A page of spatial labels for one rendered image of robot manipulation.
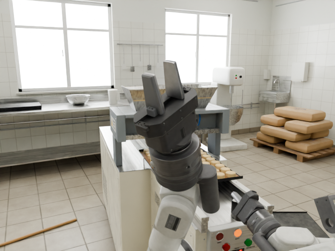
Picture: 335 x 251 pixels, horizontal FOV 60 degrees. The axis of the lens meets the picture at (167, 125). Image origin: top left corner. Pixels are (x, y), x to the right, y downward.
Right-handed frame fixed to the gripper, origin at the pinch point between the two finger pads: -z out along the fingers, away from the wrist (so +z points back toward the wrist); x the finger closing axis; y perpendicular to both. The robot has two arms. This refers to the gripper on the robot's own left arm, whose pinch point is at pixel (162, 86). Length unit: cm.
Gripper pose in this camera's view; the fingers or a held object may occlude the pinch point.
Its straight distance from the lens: 43.7
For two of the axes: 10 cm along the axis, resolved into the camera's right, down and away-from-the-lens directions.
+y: 7.5, 2.6, -6.0
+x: 6.4, -5.1, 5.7
